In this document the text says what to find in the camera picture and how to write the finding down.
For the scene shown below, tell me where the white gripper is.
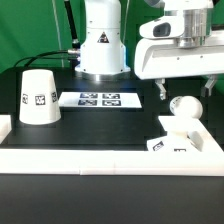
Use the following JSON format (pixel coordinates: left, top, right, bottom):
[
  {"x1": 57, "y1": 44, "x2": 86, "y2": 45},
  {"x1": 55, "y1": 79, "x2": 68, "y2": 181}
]
[{"x1": 133, "y1": 14, "x2": 224, "y2": 101}]

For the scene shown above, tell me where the white lamp shade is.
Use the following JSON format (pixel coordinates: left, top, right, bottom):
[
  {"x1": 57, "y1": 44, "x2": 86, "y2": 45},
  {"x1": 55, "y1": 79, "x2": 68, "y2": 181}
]
[{"x1": 19, "y1": 69, "x2": 61, "y2": 125}]

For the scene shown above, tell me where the white lamp base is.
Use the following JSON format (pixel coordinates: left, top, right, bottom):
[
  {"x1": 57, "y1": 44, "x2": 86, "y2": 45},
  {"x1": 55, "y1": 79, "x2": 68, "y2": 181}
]
[{"x1": 146, "y1": 115, "x2": 205, "y2": 152}]

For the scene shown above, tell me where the white marker sheet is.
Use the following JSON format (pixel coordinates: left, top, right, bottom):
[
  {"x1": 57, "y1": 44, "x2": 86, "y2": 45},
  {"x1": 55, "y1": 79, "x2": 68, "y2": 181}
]
[{"x1": 59, "y1": 92, "x2": 141, "y2": 108}]

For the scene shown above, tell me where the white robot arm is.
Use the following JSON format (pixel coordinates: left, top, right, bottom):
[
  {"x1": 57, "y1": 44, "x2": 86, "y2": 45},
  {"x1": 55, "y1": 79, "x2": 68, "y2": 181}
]
[{"x1": 76, "y1": 0, "x2": 224, "y2": 98}]

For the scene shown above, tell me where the white lamp bulb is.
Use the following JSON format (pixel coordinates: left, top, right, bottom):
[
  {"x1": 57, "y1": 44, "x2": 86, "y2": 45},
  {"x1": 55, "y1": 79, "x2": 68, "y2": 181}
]
[{"x1": 170, "y1": 96, "x2": 203, "y2": 119}]

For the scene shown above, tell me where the black cable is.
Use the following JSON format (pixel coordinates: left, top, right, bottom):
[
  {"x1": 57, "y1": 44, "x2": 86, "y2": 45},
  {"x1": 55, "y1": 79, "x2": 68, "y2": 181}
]
[{"x1": 13, "y1": 49, "x2": 81, "y2": 69}]

